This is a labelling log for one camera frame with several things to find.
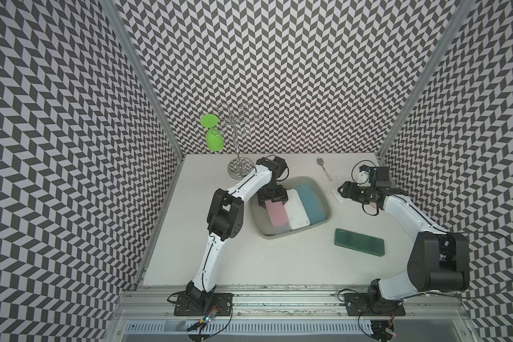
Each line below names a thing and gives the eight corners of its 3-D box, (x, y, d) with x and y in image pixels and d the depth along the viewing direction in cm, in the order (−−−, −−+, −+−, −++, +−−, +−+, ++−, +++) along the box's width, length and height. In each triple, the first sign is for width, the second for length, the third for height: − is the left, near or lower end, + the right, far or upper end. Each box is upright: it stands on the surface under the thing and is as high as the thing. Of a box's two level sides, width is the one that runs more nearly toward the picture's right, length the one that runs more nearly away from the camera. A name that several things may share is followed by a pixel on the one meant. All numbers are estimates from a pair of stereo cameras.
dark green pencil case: (332, 244, 92) (335, 239, 88) (334, 231, 96) (337, 226, 92) (379, 258, 88) (384, 254, 84) (379, 244, 92) (384, 239, 88)
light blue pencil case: (309, 224, 93) (310, 221, 92) (296, 188, 106) (296, 186, 104) (329, 219, 95) (330, 217, 93) (313, 185, 107) (314, 182, 105)
